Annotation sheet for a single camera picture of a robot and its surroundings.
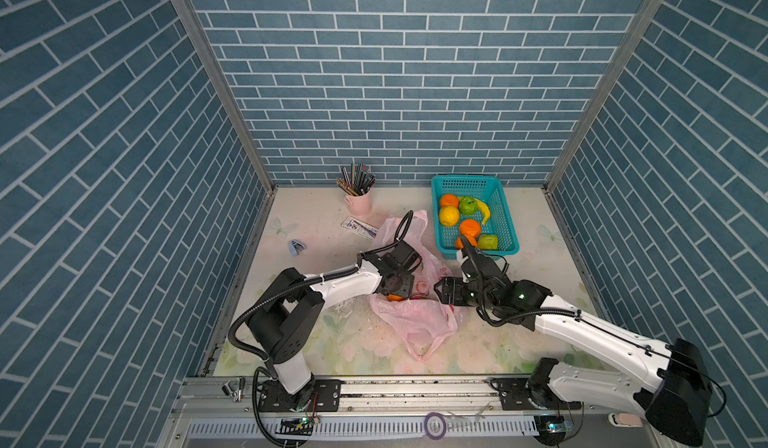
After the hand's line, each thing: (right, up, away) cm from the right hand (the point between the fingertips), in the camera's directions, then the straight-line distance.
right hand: (440, 285), depth 79 cm
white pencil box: (-25, +14, +29) cm, 41 cm away
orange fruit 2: (+14, +14, +24) cm, 31 cm away
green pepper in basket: (+14, +22, +30) cm, 40 cm away
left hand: (-10, -3, +12) cm, 15 cm away
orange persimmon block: (+14, +10, +21) cm, 27 cm away
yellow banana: (+21, +21, +32) cm, 44 cm away
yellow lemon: (+7, +18, +26) cm, 33 cm away
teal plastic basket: (+24, +28, +33) cm, 49 cm away
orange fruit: (+8, +24, +33) cm, 42 cm away
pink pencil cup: (-26, +22, +29) cm, 45 cm away
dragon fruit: (-4, -4, +13) cm, 14 cm away
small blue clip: (-46, +8, +21) cm, 51 cm away
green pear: (+19, +10, +19) cm, 29 cm away
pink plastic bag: (-5, -9, -2) cm, 10 cm away
